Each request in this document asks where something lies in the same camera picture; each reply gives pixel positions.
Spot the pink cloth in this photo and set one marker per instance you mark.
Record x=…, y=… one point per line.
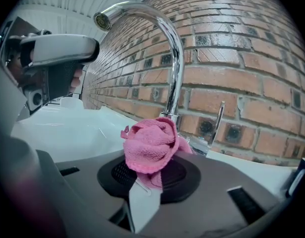
x=149, y=142

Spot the chrome faucet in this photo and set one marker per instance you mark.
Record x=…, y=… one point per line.
x=177, y=58

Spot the white pump bottle blue top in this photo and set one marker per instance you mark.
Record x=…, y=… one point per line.
x=297, y=180

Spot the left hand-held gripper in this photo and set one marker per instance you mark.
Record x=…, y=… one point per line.
x=34, y=100

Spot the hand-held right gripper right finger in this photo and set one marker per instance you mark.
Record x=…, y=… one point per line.
x=204, y=217

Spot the white sink basin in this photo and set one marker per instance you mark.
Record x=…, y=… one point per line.
x=73, y=130

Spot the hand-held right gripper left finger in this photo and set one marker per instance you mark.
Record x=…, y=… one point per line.
x=87, y=207

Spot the person's left hand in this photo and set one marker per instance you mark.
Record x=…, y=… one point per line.
x=60, y=80

